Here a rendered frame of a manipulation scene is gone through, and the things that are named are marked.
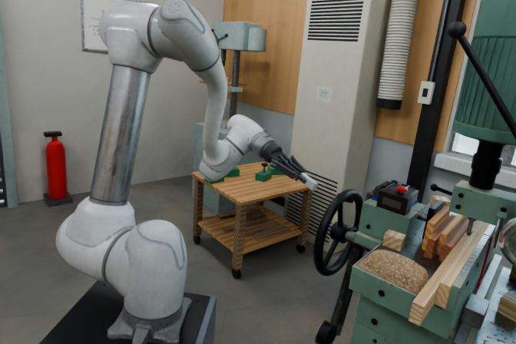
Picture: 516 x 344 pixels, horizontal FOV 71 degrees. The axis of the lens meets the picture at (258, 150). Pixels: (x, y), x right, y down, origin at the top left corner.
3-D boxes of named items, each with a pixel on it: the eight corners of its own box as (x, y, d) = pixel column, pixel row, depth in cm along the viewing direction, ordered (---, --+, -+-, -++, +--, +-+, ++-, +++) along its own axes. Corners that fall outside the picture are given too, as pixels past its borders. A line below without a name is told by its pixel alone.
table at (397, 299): (401, 206, 132) (405, 192, 131) (497, 239, 113) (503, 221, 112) (312, 270, 88) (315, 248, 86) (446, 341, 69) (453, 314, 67)
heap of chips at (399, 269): (373, 251, 87) (375, 237, 86) (434, 277, 78) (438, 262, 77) (356, 265, 80) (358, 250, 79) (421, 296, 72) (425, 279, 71)
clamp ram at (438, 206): (410, 221, 105) (416, 192, 103) (437, 230, 100) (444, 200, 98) (398, 230, 98) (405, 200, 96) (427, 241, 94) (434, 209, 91)
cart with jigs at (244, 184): (258, 222, 298) (265, 147, 282) (308, 253, 256) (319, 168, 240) (187, 242, 257) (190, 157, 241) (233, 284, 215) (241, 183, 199)
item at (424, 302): (477, 223, 109) (480, 211, 108) (484, 226, 107) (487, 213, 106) (408, 320, 64) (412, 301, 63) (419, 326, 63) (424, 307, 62)
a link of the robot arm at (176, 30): (227, 39, 101) (186, 34, 105) (203, -14, 85) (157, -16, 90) (210, 77, 96) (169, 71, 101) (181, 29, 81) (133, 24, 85)
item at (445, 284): (490, 218, 114) (494, 203, 113) (497, 220, 113) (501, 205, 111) (434, 304, 69) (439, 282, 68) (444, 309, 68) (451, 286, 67)
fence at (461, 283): (497, 220, 113) (501, 203, 111) (503, 222, 112) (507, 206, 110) (444, 309, 68) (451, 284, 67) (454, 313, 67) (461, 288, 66)
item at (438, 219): (439, 229, 102) (444, 205, 100) (445, 232, 101) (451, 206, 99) (421, 249, 90) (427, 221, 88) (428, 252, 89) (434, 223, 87)
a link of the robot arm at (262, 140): (269, 130, 140) (280, 138, 137) (262, 149, 144) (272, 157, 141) (254, 133, 134) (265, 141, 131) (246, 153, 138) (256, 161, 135)
